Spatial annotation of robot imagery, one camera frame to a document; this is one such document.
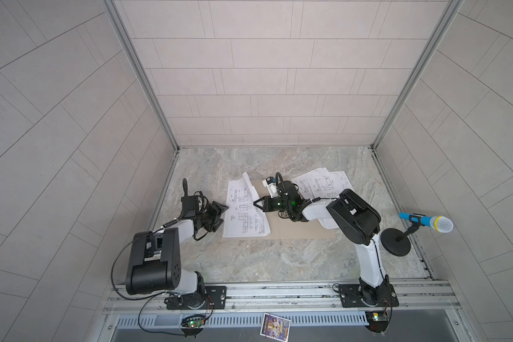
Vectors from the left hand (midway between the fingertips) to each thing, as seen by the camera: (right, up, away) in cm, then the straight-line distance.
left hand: (231, 207), depth 90 cm
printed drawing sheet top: (+5, -5, 0) cm, 7 cm away
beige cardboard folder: (+21, -8, -3) cm, 23 cm away
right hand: (+10, +1, +1) cm, 10 cm away
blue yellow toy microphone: (+67, +1, -29) cm, 73 cm away
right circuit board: (+51, -32, -22) cm, 64 cm away
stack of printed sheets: (+41, +9, +12) cm, 44 cm away
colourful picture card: (+18, -32, -25) cm, 44 cm away
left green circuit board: (-7, -30, -26) cm, 40 cm away
